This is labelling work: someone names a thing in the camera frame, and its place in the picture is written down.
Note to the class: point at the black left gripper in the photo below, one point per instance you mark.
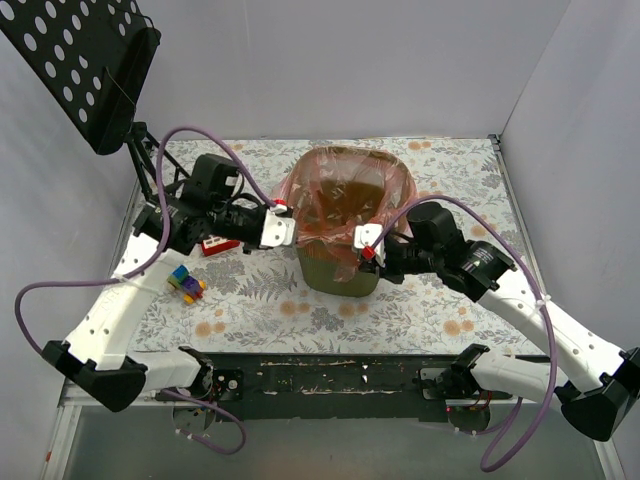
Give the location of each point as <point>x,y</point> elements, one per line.
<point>254,232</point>

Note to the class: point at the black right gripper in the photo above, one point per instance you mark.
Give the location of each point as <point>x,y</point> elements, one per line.
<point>391,258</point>

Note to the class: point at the black music stand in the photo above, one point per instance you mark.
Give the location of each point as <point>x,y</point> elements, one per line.
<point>93,57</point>

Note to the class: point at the colourful toy figure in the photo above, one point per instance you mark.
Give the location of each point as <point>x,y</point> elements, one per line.
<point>181,280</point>

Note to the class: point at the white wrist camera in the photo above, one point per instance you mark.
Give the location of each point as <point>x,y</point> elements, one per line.
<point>368,243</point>
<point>279,228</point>

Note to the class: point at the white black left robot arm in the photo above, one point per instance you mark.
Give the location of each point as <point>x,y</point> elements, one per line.
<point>95,354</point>

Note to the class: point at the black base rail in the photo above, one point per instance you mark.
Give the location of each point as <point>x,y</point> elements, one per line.
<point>327,386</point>

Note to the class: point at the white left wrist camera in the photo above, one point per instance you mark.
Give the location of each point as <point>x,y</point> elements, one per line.
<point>279,228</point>

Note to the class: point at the red torn trash bag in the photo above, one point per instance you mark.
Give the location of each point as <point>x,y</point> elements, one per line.
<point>333,189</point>

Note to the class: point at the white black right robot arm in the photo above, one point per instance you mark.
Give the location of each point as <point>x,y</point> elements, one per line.
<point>594,383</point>

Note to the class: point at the green plastic trash bin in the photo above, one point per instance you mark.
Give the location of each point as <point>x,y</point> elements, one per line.
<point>334,271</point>

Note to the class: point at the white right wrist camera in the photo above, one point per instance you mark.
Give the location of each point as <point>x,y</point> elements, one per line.
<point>368,243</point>

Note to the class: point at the red calculator toy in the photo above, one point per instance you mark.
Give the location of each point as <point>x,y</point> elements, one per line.
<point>215,244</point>

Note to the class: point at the floral patterned table mat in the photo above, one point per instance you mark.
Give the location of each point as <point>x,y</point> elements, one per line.
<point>260,302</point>

